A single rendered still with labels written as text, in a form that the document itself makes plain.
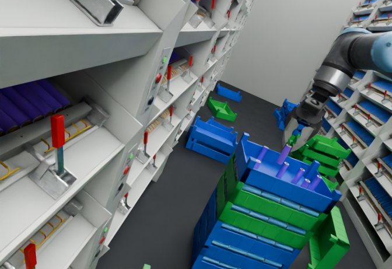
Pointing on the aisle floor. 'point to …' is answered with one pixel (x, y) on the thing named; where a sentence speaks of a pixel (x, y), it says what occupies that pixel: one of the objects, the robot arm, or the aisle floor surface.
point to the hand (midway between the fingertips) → (289, 146)
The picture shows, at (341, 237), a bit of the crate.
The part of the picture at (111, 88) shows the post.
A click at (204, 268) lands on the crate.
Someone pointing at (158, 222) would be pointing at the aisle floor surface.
